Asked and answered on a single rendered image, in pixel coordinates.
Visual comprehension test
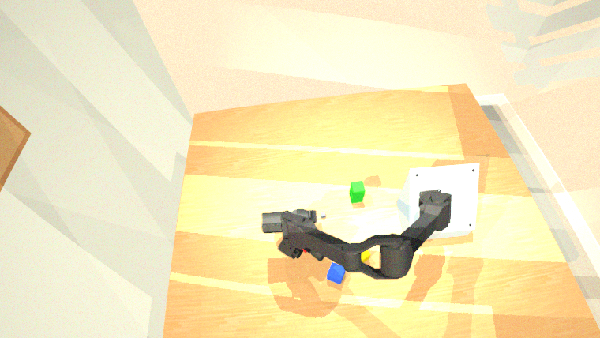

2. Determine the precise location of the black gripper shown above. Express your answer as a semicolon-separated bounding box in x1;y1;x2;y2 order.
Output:
284;210;325;261

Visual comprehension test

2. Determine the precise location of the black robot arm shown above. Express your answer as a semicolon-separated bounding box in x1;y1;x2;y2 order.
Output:
261;189;452;280

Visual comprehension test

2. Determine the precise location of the blue block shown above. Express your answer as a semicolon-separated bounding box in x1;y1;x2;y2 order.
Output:
327;262;346;284

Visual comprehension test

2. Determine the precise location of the green block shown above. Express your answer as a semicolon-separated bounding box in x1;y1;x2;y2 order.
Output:
351;181;365;198
350;188;363;204

